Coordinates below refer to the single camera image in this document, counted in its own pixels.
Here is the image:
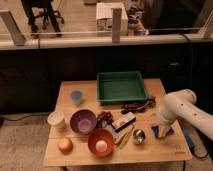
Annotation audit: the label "dark red cable bundle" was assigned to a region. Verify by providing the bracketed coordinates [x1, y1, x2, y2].
[121, 97, 157, 115]

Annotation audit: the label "green plastic tray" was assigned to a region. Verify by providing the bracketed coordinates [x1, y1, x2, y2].
[97, 71, 148, 105]

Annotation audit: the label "wooden table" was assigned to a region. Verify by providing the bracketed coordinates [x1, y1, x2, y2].
[42, 78, 193, 168]

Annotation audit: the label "black white rectangular box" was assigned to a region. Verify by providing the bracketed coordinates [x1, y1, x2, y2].
[112, 112, 136, 131]

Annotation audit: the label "white paper cup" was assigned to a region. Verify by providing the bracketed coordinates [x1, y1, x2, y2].
[47, 111, 66, 131]

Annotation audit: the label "shiny metal cup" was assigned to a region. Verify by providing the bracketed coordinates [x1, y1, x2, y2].
[133, 129, 146, 145]

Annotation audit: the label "standing person legs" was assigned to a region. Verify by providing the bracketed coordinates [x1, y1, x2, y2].
[20, 0, 63, 39]

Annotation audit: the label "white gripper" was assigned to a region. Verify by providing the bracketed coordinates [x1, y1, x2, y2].
[156, 106, 176, 138]

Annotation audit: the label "black office chair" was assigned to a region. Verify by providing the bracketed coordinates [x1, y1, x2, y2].
[33, 0, 66, 31]

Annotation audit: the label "purple bowl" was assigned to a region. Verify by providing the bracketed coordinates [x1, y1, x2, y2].
[70, 109, 97, 135]

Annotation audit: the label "yellow round fruit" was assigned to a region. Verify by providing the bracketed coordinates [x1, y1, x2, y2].
[57, 137, 73, 154]

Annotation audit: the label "blue object on floor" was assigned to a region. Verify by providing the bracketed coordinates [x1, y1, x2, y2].
[184, 132, 195, 149]

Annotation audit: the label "yellow banana peel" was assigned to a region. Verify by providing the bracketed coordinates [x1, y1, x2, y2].
[115, 126, 135, 149]

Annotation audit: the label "orange bowl with egg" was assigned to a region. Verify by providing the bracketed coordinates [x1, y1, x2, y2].
[88, 129, 114, 157]

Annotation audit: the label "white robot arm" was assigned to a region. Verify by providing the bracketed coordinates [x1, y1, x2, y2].
[156, 89, 213, 141]

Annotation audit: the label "blue plastic cup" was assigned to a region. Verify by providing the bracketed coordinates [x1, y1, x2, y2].
[70, 90, 83, 106]

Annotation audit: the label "white cardboard box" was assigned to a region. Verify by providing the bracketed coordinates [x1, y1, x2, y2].
[96, 2, 128, 35]

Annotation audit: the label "bunch of dark grapes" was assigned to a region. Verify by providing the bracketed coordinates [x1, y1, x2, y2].
[97, 111, 113, 128]

